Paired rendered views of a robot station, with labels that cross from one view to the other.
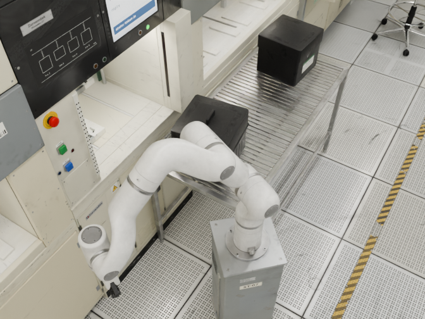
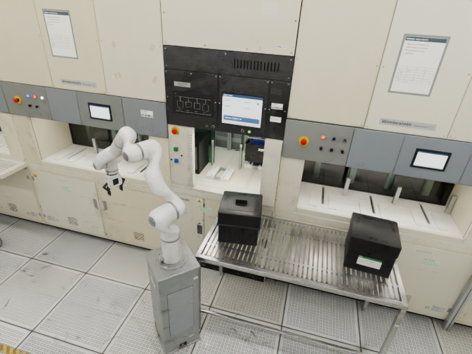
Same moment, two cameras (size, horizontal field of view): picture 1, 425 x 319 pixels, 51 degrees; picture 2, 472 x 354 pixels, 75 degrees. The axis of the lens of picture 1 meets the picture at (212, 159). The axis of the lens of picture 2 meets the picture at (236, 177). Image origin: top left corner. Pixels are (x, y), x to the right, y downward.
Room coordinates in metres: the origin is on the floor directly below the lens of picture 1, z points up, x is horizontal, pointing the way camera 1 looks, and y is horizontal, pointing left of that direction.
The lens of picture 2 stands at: (0.92, -1.66, 2.21)
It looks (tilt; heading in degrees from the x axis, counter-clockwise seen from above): 29 degrees down; 71
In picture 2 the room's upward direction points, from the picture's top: 3 degrees clockwise
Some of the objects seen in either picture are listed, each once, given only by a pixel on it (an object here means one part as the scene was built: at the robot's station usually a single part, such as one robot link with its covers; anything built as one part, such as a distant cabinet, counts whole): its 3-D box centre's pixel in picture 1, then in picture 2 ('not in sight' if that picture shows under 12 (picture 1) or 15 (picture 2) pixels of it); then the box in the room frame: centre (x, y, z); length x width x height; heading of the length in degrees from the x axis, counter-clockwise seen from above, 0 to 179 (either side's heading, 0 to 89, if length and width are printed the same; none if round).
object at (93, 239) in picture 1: (96, 247); (109, 159); (0.71, 0.35, 1.26); 0.09 x 0.08 x 0.13; 33
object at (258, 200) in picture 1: (256, 204); (164, 223); (1.01, -0.17, 1.07); 0.19 x 0.12 x 0.24; 32
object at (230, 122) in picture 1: (210, 125); (241, 207); (1.55, 0.01, 0.98); 0.29 x 0.29 x 0.13; 66
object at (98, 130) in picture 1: (74, 133); (220, 172); (1.58, 0.68, 0.89); 0.22 x 0.21 x 0.04; 57
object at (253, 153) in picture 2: not in sight; (258, 146); (1.98, 0.80, 1.06); 0.24 x 0.20 x 0.32; 148
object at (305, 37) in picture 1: (288, 50); (370, 244); (2.29, -0.46, 0.89); 0.29 x 0.29 x 0.25; 53
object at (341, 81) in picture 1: (253, 155); (291, 286); (1.89, -0.26, 0.38); 1.30 x 0.60 x 0.76; 147
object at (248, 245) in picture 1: (248, 229); (171, 248); (1.04, -0.15, 0.85); 0.19 x 0.19 x 0.18
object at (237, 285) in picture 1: (243, 281); (174, 298); (1.04, -0.15, 0.38); 0.28 x 0.28 x 0.76; 12
